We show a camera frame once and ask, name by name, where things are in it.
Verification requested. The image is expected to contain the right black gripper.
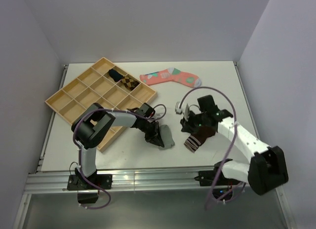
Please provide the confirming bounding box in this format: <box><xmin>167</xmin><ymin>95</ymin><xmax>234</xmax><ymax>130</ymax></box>
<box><xmin>180</xmin><ymin>109</ymin><xmax>207</xmax><ymax>135</ymax></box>

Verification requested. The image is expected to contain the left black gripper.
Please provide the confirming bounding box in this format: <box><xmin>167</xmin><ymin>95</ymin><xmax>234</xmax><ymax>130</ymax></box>
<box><xmin>139</xmin><ymin>119</ymin><xmax>164</xmax><ymax>148</ymax></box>

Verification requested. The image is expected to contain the grey sock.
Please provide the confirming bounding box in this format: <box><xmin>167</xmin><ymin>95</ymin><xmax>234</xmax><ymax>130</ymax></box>
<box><xmin>159</xmin><ymin>125</ymin><xmax>175</xmax><ymax>150</ymax></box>

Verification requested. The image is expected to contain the brown striped sock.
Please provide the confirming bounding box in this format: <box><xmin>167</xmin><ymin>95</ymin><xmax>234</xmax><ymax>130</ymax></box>
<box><xmin>184</xmin><ymin>126</ymin><xmax>216</xmax><ymax>153</ymax></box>

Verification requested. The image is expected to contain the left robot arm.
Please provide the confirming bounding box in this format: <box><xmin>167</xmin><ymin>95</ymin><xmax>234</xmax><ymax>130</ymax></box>
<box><xmin>71</xmin><ymin>103</ymin><xmax>166</xmax><ymax>189</ymax></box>

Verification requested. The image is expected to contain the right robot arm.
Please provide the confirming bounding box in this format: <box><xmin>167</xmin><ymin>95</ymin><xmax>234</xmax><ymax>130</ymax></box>
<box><xmin>175</xmin><ymin>95</ymin><xmax>289</xmax><ymax>195</ymax></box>

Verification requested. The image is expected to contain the pink patterned sock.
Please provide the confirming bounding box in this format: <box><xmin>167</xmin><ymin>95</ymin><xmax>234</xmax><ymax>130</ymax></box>
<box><xmin>140</xmin><ymin>67</ymin><xmax>202</xmax><ymax>88</ymax></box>

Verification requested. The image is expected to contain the brown argyle rolled sock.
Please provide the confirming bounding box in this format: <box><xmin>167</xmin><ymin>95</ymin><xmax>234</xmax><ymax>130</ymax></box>
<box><xmin>120</xmin><ymin>76</ymin><xmax>139</xmax><ymax>91</ymax></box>

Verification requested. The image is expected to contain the dark blue rolled sock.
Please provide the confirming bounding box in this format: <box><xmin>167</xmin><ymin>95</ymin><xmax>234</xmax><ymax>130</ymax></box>
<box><xmin>108</xmin><ymin>69</ymin><xmax>124</xmax><ymax>82</ymax></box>

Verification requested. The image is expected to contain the wooden compartment tray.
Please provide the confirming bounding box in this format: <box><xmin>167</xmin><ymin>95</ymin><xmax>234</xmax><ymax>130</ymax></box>
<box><xmin>44</xmin><ymin>57</ymin><xmax>158</xmax><ymax>154</ymax></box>

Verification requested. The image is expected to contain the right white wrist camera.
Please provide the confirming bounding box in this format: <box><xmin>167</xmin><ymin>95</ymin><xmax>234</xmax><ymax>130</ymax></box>
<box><xmin>175</xmin><ymin>102</ymin><xmax>190</xmax><ymax>120</ymax></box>

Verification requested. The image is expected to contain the aluminium frame rail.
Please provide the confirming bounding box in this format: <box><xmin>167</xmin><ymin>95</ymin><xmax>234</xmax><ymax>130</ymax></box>
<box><xmin>24</xmin><ymin>167</ymin><xmax>213</xmax><ymax>194</ymax></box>

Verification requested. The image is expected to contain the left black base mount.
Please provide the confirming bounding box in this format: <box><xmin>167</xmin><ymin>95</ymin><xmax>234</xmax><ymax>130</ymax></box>
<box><xmin>67</xmin><ymin>171</ymin><xmax>113</xmax><ymax>204</ymax></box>

